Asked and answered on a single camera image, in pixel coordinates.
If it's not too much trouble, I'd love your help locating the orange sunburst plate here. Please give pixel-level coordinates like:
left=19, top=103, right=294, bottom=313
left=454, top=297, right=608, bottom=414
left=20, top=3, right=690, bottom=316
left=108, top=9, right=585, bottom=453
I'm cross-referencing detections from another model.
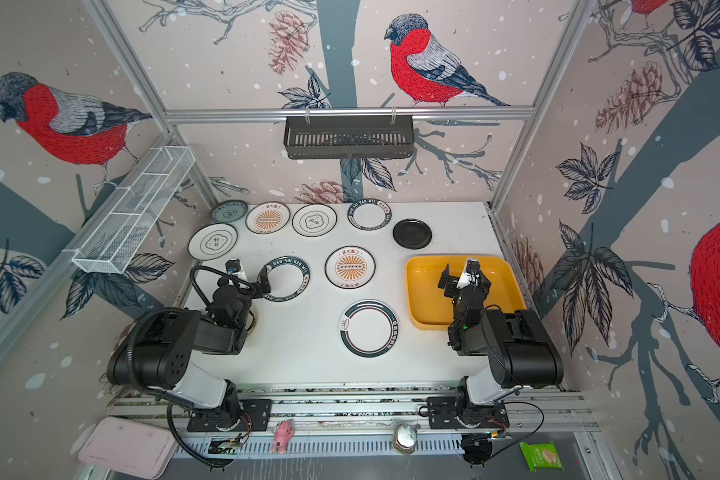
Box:
left=324, top=245, right=376, bottom=290
left=245, top=202, right=291, bottom=235

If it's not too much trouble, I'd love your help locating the pink toy figure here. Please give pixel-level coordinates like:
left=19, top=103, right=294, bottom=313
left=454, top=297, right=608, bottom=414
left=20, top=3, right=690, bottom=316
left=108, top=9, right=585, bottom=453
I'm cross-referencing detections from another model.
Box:
left=270, top=420, right=295, bottom=454

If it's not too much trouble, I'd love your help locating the yellow plastic bin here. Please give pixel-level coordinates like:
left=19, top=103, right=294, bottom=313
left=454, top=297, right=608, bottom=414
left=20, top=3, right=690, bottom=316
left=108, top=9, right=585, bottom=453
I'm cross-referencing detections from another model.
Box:
left=405, top=255, right=527, bottom=331

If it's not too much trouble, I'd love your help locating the green snack packet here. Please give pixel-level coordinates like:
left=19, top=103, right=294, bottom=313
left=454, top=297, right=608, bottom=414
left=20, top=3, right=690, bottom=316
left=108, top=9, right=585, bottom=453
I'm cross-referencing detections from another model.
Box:
left=520, top=442, right=563, bottom=472

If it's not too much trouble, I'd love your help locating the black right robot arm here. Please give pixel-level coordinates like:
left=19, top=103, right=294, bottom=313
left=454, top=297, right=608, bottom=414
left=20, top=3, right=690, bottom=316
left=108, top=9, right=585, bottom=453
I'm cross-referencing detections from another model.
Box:
left=438, top=259, right=564, bottom=427

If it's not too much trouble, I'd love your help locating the silver round object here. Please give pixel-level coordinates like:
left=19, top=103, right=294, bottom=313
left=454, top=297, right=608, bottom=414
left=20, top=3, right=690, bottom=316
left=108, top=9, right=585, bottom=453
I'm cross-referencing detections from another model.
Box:
left=393, top=423, right=418, bottom=454

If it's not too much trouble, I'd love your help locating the pink tray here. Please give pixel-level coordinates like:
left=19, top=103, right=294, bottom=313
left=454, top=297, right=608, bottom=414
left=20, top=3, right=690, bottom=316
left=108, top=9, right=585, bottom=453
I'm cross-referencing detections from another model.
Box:
left=77, top=417, right=178, bottom=479

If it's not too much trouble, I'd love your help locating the white mesh wall shelf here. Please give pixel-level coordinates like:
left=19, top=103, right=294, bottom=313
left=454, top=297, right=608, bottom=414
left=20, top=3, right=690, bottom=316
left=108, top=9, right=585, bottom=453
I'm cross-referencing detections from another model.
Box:
left=72, top=146, right=195, bottom=274

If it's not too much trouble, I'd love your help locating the aluminium rail base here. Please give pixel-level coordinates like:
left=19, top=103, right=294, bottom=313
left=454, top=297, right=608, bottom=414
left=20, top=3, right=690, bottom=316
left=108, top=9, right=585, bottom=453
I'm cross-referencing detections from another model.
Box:
left=104, top=383, right=601, bottom=460

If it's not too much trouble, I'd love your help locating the black hanging wire basket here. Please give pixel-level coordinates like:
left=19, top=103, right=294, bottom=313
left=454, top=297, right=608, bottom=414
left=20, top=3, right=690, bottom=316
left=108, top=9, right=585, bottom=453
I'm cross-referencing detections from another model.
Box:
left=283, top=115, right=415, bottom=160

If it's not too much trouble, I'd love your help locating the small teal plate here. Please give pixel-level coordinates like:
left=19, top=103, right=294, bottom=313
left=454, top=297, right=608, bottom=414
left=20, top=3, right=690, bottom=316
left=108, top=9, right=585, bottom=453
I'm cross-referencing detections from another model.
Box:
left=211, top=200, right=249, bottom=224

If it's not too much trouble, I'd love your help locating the small black plate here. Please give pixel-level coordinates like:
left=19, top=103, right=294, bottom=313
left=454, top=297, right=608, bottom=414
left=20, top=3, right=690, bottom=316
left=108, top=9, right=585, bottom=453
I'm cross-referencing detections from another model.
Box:
left=393, top=219, right=433, bottom=250

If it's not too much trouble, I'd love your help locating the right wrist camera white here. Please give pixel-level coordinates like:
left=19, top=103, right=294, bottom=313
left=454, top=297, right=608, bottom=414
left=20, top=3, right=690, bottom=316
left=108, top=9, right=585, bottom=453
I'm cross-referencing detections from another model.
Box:
left=462, top=258, right=482, bottom=285

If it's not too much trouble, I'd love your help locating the white plate brown cloud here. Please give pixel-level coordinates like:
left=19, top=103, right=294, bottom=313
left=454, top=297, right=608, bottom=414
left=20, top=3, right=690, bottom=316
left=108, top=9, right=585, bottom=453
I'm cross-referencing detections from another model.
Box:
left=291, top=204, right=338, bottom=238

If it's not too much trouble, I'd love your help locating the white plate dark rim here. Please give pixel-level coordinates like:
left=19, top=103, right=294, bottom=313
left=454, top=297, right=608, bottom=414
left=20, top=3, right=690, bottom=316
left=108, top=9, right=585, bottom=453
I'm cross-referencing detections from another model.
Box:
left=188, top=223, right=238, bottom=261

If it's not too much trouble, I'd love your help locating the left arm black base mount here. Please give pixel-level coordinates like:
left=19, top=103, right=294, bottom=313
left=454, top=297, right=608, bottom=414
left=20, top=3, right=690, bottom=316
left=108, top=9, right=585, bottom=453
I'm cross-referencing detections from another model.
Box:
left=187, top=399, right=272, bottom=433

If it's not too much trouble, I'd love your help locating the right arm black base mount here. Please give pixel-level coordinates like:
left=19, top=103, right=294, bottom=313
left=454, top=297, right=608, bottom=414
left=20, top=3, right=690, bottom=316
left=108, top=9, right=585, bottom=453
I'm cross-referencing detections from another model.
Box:
left=424, top=396, right=510, bottom=430

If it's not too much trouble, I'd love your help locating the green rim plate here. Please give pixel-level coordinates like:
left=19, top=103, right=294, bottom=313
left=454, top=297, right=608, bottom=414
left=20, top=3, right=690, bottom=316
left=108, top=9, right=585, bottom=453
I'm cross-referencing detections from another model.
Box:
left=347, top=198, right=392, bottom=231
left=259, top=256, right=311, bottom=302

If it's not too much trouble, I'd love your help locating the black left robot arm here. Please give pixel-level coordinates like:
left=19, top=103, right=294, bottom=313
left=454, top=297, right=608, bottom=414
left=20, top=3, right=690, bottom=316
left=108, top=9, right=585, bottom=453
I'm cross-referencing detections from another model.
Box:
left=106, top=260, right=272, bottom=433

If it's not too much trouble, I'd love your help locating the green red rimmed white plate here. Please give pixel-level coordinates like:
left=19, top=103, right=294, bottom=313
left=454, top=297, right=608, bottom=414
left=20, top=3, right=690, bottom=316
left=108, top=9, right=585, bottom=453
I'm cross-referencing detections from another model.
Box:
left=339, top=300, right=399, bottom=358

